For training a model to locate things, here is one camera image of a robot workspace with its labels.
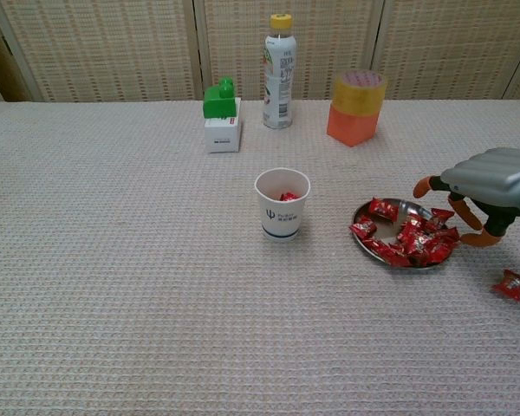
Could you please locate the right orange-tipped robot hand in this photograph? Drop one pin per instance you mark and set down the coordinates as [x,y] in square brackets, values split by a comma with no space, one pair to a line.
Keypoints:
[489,177]

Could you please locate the red candy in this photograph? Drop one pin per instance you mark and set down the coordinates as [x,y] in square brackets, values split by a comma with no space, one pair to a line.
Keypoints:
[398,260]
[442,216]
[363,228]
[382,208]
[512,284]
[379,248]
[288,197]
[444,240]
[411,234]

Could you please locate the metal bowl of red candies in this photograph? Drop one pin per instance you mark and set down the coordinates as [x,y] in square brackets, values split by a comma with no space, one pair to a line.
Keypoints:
[407,209]

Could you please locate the orange drink cup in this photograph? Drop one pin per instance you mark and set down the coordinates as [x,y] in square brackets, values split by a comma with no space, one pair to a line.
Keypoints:
[357,102]

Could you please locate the white paper cup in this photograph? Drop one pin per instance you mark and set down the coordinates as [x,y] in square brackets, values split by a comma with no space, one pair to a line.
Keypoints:
[281,221]

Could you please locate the orange plastic block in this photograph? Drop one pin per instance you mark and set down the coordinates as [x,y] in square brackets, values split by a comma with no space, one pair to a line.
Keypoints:
[351,128]

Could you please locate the white bottle yellow cap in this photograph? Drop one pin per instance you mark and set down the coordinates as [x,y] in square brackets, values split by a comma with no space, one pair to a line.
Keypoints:
[279,86]

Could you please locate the small white box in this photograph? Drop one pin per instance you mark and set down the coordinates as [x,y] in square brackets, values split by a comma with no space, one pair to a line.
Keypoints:
[223,136]

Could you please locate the green toy block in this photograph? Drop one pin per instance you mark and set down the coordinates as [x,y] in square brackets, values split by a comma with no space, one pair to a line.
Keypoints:
[219,106]

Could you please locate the beige woven tablecloth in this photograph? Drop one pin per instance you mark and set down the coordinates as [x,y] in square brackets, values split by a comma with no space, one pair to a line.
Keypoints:
[156,260]

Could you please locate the woven bamboo folding screen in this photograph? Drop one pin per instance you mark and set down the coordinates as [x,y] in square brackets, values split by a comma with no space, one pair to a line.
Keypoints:
[112,43]

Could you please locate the brown wooden board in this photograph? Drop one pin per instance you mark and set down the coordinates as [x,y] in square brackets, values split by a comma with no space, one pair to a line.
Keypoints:
[4,73]

